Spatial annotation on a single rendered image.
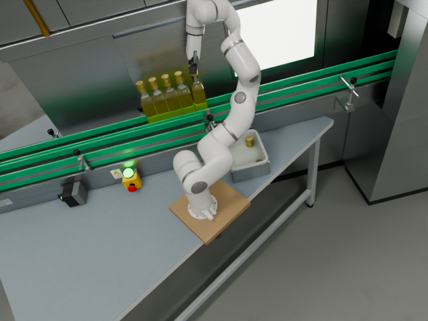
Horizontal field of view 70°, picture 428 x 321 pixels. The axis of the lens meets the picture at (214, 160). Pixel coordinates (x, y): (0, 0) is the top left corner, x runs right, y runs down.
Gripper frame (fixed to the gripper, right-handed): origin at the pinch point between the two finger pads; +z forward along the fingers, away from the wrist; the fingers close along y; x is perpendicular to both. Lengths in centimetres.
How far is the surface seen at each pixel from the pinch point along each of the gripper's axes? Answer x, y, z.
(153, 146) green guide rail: -17.2, 14.4, 32.4
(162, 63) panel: -12.3, -11.2, 4.6
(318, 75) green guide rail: 62, -4, 4
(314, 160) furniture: 71, 9, 50
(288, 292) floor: 56, 59, 105
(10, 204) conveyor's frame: -86, 18, 65
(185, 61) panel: -2.2, -11.4, 3.3
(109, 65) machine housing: -36.3, -13.5, 7.7
